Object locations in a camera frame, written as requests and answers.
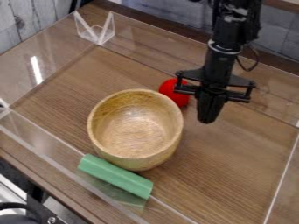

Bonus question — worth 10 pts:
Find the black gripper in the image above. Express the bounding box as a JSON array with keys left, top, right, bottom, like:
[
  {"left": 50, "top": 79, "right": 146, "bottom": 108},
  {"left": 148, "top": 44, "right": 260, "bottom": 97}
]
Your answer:
[{"left": 173, "top": 49, "right": 256, "bottom": 123}]

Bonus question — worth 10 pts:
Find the red plush fruit green leaf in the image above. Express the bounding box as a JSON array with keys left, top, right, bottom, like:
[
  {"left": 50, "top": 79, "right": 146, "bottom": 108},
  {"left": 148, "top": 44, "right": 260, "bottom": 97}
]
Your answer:
[{"left": 158, "top": 78, "right": 190, "bottom": 107}]

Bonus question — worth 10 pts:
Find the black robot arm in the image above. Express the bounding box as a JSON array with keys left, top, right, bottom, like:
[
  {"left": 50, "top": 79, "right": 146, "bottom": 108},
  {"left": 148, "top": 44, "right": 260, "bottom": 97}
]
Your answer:
[{"left": 173, "top": 0, "right": 261, "bottom": 124}]

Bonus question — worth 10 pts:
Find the wooden bowl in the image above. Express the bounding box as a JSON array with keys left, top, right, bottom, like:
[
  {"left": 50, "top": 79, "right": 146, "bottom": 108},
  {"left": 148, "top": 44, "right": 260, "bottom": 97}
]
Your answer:
[{"left": 86, "top": 88, "right": 182, "bottom": 172}]

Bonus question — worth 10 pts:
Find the green rectangular block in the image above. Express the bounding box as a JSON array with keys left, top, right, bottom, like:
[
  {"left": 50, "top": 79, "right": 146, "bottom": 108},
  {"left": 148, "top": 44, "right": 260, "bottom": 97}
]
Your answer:
[{"left": 77, "top": 154, "right": 154, "bottom": 200}]

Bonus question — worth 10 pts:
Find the clear acrylic tray enclosure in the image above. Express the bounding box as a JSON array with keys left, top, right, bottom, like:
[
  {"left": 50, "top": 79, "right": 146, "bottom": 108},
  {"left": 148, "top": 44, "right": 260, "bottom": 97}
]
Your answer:
[{"left": 0, "top": 16, "right": 299, "bottom": 224}]

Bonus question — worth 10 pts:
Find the black metal mount bracket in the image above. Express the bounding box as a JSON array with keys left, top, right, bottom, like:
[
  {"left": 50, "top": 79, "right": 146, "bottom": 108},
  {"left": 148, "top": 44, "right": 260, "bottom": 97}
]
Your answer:
[{"left": 26, "top": 195, "right": 65, "bottom": 224}]

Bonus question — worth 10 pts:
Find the black cable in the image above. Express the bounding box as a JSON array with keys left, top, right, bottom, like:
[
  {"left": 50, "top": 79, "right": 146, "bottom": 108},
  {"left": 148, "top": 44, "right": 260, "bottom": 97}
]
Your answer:
[{"left": 0, "top": 202, "right": 30, "bottom": 213}]

